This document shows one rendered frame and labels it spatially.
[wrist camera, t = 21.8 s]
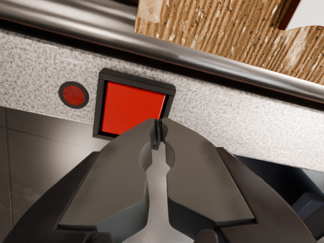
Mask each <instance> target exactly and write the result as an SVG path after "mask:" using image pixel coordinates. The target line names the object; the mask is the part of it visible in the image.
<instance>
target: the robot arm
mask: <svg viewBox="0 0 324 243"><path fill-rule="evenodd" d="M159 130H160V137H161V142H163V143H164V144H165V154H166V163H167V165H168V166H169V167H170V170H169V171H168V172H167V174H166V184H167V204H168V217H169V223H170V225H171V226H172V227H173V228H174V229H175V230H177V231H179V232H181V233H183V234H184V235H186V236H188V237H190V238H191V239H193V240H194V242H193V243H317V241H316V239H315V238H314V236H313V235H312V233H311V232H310V230H309V229H308V228H307V226H306V225H305V223H304V222H303V221H302V219H301V218H300V217H299V216H298V214H297V213H296V212H295V211H294V209H293V208H292V207H291V206H290V205H289V204H288V203H287V201H286V200H285V199H284V198H283V197H282V196H281V195H280V194H279V193H278V192H277V191H276V190H275V189H273V188H272V187H271V186H270V185H269V184H268V183H267V182H265V181H264V180H263V179H262V178H260V177H259V176H258V175H257V174H256V173H254V172H253V171H252V170H251V169H249V168H248V167H247V166H246V165H245V164H243V163H242V162H241V161H240V160H238V159H237V158H236V157H235V156H233V155H232V154H231V153H230V152H229V151H227V150H226V149H225V148H224V147H216V146H215V145H214V144H213V143H212V142H210V141H209V140H208V139H206V138H205V137H203V136H202V135H200V134H199V133H197V132H196V131H194V130H192V129H190V128H187V127H185V126H183V125H181V124H179V123H177V122H176V121H174V120H172V119H170V118H162V119H159V120H158V119H154V118H149V119H147V120H145V121H143V122H142V123H140V124H138V125H136V126H135V127H133V128H131V129H129V130H127V131H126V132H124V133H122V134H120V135H119V136H117V137H116V138H114V139H113V140H112V141H110V142H109V143H108V144H107V145H106V146H104V147H103V148H102V149H101V150H100V151H93V152H92V153H90V154H89V155H88V156H87V157H86V158H85V159H83V160H82V161H81V162H80V163H79V164H78V165H76V166H75V167H74V168H73V169H72V170H71V171H69V172H68V173H67V174H66V175H65V176H64V177H62V178H61V179H60V180H59V181H58V182H57V183H55V184H54V185H53V186H52V187H51V188H50V189H48V190H47V191H46V192H45V193H44V194H43V195H42V196H41V197H40V198H39V199H38V200H37V201H36V202H35V203H34V204H33V205H32V206H31V207H30V208H29V209H28V210H27V211H26V212H25V213H24V215H23V216H22V217H21V218H20V219H19V220H18V222H17V223H16V224H15V226H14V227H13V228H12V229H11V231H10V232H9V234H8V235H7V236H6V238H5V239H4V241H3V242H2V243H124V241H125V240H126V239H128V238H130V237H131V236H133V235H135V234H136V233H138V232H139V231H141V230H142V229H143V228H144V227H145V226H146V225H147V222H148V216H149V189H148V180H147V174H146V171H147V169H148V168H149V167H150V166H151V165H152V152H151V149H152V147H153V146H154V145H155V143H156V142H158V141H159Z"/></svg>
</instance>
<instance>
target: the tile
mask: <svg viewBox="0 0 324 243"><path fill-rule="evenodd" d="M304 26H318V27H321V28H324V0H293V2H292V4H291V6H290V8H289V10H288V12H287V14H286V16H285V18H284V19H283V21H282V23H281V25H280V27H279V30H289V29H293V28H297V27H304Z"/></svg>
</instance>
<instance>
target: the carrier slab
mask: <svg viewBox="0 0 324 243"><path fill-rule="evenodd" d="M292 2H293V0H163V3H162V9H161V13H160V17H159V20H158V22H157V23H152V22H150V21H147V20H145V19H142V18H140V17H138V14H137V13H138V7H137V12H136V18H135V26H134V32H135V33H139V34H142V35H146V36H149V37H153V38H156V39H160V40H163V41H167V42H171V43H174V44H178V45H181V46H185V47H188V48H192V49H195V50H198V51H202V52H205V53H209V54H213V55H217V56H220V57H223V58H227V59H230V60H234V61H237V62H241V63H244V64H248V65H252V66H255V67H258V68H262V69H266V70H269V71H273V72H277V73H280V74H284V75H287V76H290V77H294V78H297V79H301V80H304V81H309V82H312V83H315V84H319V85H322V86H324V28H321V27H318V26H304V27H297V28H293V29H289V30H279V27H280V25H281V23H282V21H283V19H284V18H285V16H286V14H287V12H288V10H289V8H290V6H291V4H292ZM138 5H139V3H138Z"/></svg>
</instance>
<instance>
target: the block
mask: <svg viewBox="0 0 324 243"><path fill-rule="evenodd" d="M162 3H163V0H139V5H138V13H137V14H138V17H140V18H142V19H145V20H147V21H150V22H152V23H157V22H158V20H159V17H160V13H161V9H162Z"/></svg>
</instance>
